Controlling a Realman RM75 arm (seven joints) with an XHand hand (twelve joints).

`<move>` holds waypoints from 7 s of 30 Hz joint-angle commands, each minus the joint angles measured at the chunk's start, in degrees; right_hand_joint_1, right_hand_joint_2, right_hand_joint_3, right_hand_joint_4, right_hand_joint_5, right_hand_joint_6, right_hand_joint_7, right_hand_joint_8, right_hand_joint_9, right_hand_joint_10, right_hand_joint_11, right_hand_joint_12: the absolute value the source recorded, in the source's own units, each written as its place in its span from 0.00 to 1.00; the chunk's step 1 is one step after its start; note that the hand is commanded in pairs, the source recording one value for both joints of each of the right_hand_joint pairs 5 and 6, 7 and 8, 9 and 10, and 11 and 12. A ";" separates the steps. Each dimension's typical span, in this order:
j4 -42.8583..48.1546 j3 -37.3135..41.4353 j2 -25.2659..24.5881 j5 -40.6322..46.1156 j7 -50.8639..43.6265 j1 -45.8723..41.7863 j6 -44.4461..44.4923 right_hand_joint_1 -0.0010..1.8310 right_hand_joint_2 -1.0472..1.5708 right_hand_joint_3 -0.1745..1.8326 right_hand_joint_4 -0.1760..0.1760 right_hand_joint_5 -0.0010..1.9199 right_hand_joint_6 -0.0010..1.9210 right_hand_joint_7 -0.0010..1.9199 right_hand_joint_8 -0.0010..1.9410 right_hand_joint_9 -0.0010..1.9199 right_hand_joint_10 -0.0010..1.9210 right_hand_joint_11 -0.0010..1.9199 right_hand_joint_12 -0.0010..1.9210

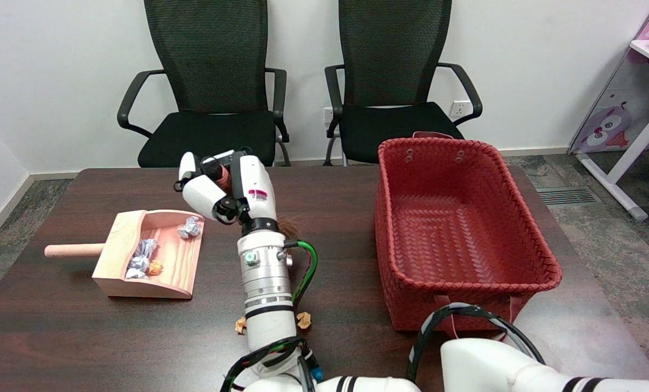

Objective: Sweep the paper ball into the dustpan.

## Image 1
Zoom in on owl print side panel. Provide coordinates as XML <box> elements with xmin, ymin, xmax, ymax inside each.
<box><xmin>568</xmin><ymin>52</ymin><xmax>649</xmax><ymax>156</ymax></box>

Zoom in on wooden dustpan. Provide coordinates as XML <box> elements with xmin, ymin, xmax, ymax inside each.
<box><xmin>44</xmin><ymin>210</ymin><xmax>205</xmax><ymax>300</ymax></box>

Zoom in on brown straw hand broom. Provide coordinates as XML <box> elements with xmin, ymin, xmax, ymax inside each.
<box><xmin>214</xmin><ymin>163</ymin><xmax>302</xmax><ymax>240</ymax></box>

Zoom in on red woven basket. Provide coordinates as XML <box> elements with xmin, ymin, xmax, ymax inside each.
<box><xmin>374</xmin><ymin>131</ymin><xmax>564</xmax><ymax>338</ymax></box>

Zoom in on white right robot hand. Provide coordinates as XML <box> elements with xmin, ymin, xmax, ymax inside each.
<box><xmin>175</xmin><ymin>148</ymin><xmax>279</xmax><ymax>235</ymax></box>

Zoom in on black sleeved cable loop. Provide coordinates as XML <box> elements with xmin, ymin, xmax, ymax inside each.
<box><xmin>405</xmin><ymin>303</ymin><xmax>546</xmax><ymax>384</ymax></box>

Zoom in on grey floor vent grille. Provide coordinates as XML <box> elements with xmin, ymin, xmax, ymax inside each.
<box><xmin>536</xmin><ymin>187</ymin><xmax>603</xmax><ymax>206</ymax></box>

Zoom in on black mesh office chair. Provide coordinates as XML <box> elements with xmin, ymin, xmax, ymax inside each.
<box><xmin>323</xmin><ymin>0</ymin><xmax>483</xmax><ymax>167</ymax></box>
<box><xmin>117</xmin><ymin>0</ymin><xmax>291</xmax><ymax>168</ymax></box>

